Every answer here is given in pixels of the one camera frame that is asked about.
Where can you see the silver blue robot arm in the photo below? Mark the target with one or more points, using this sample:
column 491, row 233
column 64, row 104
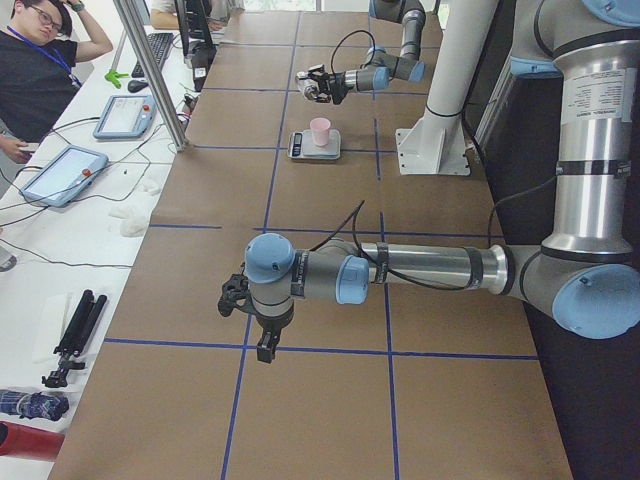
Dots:
column 379, row 68
column 580, row 275

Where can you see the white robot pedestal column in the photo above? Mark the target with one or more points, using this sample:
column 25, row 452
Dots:
column 435, row 145

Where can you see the black folded tripod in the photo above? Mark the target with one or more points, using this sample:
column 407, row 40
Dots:
column 75, row 338

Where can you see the green plastic clamp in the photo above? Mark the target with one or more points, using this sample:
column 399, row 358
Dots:
column 115, row 78

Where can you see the blue teach pendant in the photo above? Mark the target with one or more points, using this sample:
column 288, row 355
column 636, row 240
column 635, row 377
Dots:
column 65, row 177
column 125, row 117

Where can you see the near blue teach pendant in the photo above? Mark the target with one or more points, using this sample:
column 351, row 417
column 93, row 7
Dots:
column 65, row 177

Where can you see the aluminium frame post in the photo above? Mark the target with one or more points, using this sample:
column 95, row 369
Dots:
column 133, row 25

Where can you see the white crumpled tissue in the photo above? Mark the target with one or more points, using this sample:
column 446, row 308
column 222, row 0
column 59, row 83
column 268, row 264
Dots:
column 133, row 222

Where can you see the blue folded umbrella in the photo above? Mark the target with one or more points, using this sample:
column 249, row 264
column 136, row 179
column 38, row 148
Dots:
column 34, row 405

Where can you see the black computer mouse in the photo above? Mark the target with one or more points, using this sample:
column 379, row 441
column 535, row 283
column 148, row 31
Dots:
column 136, row 85

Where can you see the black keyboard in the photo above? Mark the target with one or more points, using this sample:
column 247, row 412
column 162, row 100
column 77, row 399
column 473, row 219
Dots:
column 160, row 45

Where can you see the glass sauce bottle steel spout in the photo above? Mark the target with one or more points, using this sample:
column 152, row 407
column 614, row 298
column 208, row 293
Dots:
column 309, row 88

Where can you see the red cylinder bottle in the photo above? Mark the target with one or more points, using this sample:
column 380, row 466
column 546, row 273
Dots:
column 25, row 442

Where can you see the pink paper cup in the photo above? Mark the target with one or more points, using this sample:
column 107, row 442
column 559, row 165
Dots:
column 320, row 131

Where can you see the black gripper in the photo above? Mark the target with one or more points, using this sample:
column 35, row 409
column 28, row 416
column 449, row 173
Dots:
column 270, row 325
column 336, row 82

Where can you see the person in black shirt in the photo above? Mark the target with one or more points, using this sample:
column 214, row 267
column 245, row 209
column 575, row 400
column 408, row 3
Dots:
column 40, row 47

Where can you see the far blue teach pendant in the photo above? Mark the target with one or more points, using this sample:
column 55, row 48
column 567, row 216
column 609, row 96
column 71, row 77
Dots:
column 125, row 117

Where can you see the silver digital kitchen scale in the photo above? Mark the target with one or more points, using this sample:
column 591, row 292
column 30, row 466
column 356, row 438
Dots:
column 302, row 147

